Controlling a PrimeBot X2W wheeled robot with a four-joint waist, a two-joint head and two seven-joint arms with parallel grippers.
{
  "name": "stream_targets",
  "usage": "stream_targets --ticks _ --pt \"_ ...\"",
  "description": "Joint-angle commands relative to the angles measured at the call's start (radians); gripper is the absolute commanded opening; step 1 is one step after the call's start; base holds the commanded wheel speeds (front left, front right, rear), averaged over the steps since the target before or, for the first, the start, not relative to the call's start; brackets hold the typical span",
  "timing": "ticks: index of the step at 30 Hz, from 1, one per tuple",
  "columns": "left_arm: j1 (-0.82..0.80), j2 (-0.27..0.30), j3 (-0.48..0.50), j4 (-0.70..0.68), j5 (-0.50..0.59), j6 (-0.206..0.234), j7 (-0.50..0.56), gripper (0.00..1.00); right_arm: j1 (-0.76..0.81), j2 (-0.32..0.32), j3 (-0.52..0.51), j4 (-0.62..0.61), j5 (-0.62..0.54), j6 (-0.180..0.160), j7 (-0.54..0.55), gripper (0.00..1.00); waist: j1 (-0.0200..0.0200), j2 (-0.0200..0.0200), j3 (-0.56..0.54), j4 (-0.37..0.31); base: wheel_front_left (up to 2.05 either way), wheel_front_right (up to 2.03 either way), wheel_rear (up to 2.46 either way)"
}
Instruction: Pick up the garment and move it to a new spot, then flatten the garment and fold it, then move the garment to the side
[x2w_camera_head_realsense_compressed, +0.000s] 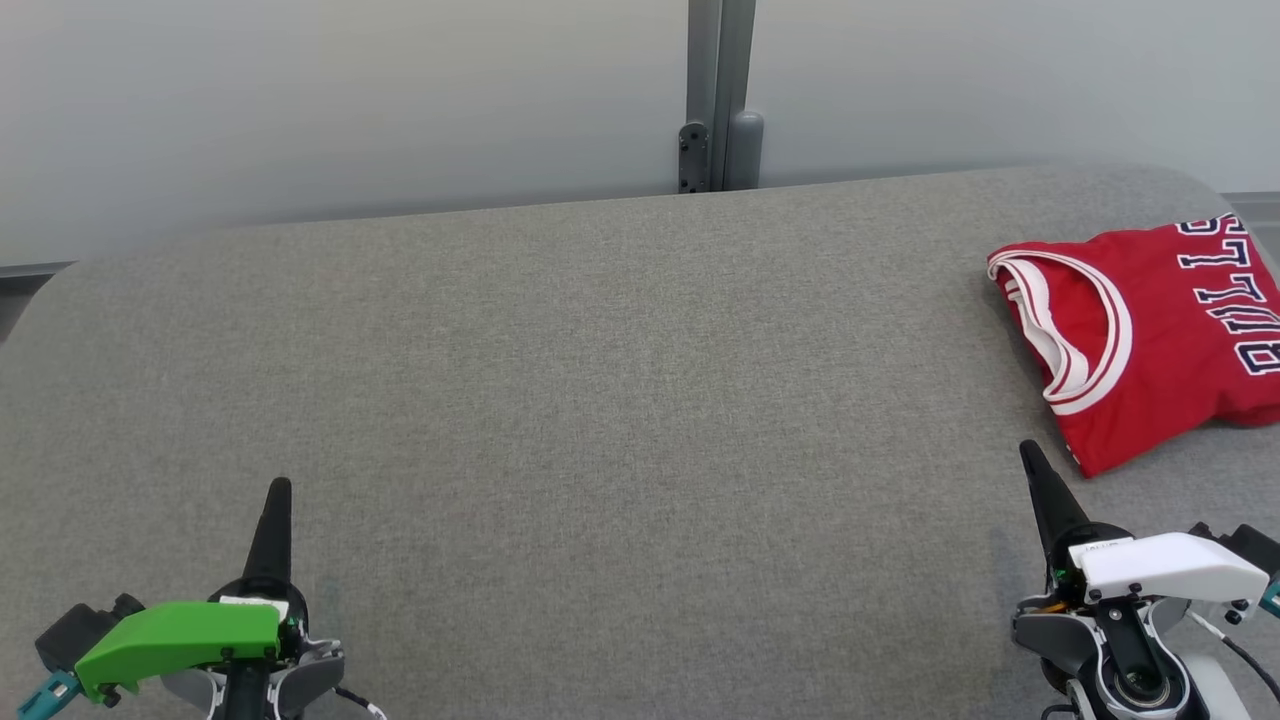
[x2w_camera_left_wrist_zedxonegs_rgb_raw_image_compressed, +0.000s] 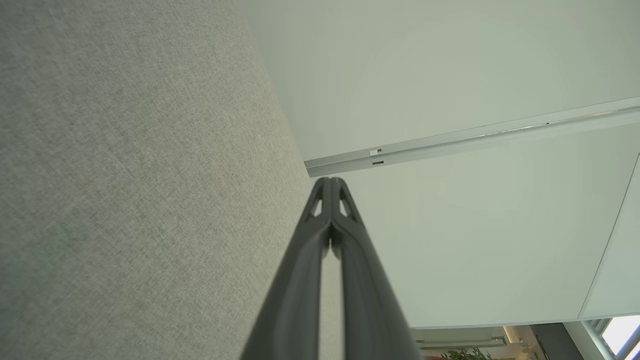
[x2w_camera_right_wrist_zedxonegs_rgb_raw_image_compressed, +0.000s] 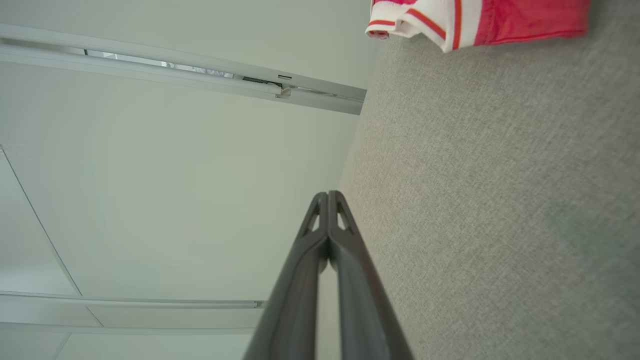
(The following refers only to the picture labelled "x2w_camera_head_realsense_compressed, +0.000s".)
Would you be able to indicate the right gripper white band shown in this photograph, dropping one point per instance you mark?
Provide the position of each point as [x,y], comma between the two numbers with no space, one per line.
[1170,570]

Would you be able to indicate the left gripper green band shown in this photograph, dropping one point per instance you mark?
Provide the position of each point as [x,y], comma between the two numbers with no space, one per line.
[180,635]

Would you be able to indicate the red white Bulls jersey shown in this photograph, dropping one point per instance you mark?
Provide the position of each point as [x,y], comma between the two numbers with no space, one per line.
[1160,340]

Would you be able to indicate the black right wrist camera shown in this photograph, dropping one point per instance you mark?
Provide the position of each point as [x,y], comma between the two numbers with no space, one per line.
[1250,548]

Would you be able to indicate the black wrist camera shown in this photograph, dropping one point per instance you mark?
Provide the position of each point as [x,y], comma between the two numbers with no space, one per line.
[80,630]
[1250,548]

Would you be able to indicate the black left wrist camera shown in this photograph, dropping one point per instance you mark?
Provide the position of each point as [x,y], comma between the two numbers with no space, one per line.
[80,630]

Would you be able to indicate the grey cylindrical post cap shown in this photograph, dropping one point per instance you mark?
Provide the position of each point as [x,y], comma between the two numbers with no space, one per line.
[744,150]

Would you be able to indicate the black perforated post bracket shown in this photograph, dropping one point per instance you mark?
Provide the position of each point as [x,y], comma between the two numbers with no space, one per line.
[693,160]

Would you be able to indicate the grey metal partition post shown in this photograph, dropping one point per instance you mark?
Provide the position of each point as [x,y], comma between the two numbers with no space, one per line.
[720,60]

